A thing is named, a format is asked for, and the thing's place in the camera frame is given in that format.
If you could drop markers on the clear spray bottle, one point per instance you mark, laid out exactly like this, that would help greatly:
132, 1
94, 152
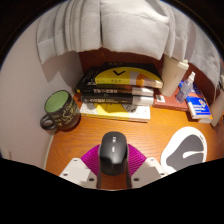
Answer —
184, 91

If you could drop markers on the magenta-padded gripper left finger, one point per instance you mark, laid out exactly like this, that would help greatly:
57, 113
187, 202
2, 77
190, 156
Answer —
78, 171

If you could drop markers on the orange book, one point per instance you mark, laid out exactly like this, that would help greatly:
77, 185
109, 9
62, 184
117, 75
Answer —
203, 120

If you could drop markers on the white and grey mouse pad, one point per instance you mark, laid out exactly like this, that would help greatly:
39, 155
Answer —
173, 146

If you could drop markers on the red-brown book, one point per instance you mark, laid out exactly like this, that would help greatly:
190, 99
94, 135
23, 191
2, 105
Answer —
168, 104

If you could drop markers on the dark grey computer mouse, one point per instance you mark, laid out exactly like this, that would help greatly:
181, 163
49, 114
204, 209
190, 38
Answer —
113, 153

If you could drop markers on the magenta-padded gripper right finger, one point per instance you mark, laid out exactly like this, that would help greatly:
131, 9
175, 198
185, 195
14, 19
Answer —
148, 170

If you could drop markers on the cream tumbler with lid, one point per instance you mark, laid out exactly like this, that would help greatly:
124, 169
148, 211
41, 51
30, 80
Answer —
173, 76

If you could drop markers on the white curtain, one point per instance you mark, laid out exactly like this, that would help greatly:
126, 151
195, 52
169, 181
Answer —
133, 26

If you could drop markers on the cream ceramic jug vase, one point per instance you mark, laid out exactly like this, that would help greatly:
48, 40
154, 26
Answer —
219, 110

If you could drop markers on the blue book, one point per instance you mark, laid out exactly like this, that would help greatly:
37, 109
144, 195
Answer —
199, 105

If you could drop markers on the dark mug with green inside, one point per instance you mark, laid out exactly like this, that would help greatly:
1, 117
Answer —
63, 115

